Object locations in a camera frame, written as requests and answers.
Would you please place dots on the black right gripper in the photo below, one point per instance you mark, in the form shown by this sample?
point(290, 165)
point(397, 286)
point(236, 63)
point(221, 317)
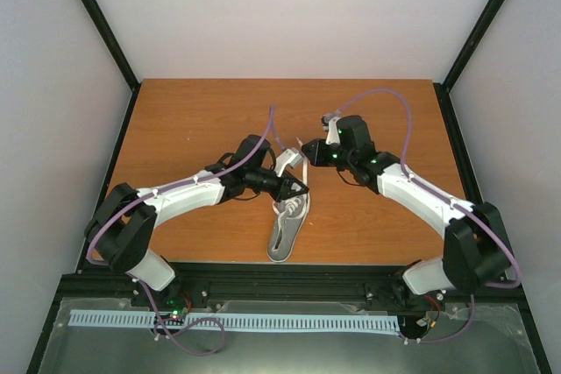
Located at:
point(316, 157)

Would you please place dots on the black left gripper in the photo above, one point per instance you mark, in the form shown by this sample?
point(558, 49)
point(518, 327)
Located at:
point(284, 191)

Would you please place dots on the white shoelace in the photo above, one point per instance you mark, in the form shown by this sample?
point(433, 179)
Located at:
point(297, 207)

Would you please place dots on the grey canvas sneaker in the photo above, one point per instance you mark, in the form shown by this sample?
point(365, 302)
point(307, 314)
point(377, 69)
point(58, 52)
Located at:
point(282, 240)

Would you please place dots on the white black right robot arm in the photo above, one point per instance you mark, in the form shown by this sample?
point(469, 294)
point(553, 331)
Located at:
point(475, 251)

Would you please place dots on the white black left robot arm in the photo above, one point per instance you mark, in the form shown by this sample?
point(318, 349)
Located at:
point(120, 231)

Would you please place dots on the small lit circuit board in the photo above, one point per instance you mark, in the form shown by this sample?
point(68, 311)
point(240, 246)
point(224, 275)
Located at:
point(175, 309)

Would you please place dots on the clear plastic sheet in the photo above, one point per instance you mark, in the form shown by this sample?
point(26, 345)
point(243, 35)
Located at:
point(506, 318)

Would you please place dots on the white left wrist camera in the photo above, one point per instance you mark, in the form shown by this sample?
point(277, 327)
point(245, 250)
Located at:
point(290, 157)

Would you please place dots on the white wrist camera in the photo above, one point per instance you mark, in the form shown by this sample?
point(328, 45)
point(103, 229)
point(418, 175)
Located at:
point(290, 157)
point(329, 123)

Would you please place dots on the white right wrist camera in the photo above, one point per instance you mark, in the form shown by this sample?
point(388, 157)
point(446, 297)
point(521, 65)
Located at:
point(329, 123)

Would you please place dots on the black front frame rail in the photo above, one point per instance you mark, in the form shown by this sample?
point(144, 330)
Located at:
point(205, 285)

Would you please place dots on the black right table rail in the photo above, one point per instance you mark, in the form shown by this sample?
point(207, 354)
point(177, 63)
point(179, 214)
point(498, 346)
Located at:
point(464, 150)

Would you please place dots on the black table rail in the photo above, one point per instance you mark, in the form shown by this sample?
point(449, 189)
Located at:
point(118, 146)
point(464, 150)

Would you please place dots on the black left table rail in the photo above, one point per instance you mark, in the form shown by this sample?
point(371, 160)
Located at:
point(118, 146)

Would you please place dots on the light blue slotted cable duct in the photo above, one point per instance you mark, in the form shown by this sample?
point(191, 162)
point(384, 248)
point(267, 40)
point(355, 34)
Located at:
point(240, 323)

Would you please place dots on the black right rear frame post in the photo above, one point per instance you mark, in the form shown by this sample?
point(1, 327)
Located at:
point(477, 33)

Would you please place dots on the black frame post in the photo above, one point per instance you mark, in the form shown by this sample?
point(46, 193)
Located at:
point(477, 33)
point(100, 22)

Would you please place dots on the black left rear frame post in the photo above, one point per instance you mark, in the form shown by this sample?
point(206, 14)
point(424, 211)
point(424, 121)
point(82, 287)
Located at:
point(100, 22)

